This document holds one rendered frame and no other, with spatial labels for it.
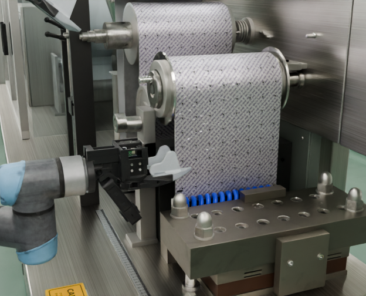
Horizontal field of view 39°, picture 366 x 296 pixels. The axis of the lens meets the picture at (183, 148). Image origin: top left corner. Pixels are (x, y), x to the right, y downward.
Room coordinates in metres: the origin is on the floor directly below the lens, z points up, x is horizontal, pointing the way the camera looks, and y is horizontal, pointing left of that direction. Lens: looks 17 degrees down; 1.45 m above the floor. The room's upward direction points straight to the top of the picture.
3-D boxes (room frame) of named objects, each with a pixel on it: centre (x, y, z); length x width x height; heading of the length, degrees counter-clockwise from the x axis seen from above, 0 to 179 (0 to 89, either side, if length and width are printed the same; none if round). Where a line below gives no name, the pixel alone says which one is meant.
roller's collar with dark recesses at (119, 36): (1.25, 0.16, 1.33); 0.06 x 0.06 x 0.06; 21
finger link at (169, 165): (0.95, 0.02, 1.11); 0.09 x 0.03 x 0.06; 110
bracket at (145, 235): (1.04, 0.10, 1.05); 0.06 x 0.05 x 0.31; 111
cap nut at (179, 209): (0.90, 0.01, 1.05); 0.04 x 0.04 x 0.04
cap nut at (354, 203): (0.93, -0.34, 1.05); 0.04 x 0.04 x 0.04
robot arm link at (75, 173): (0.90, 0.20, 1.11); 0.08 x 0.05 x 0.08; 21
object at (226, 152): (1.01, -0.09, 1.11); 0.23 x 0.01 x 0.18; 111
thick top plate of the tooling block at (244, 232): (0.91, -0.17, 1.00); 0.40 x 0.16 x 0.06; 111
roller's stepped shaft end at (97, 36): (1.23, 0.21, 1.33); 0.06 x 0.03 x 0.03; 111
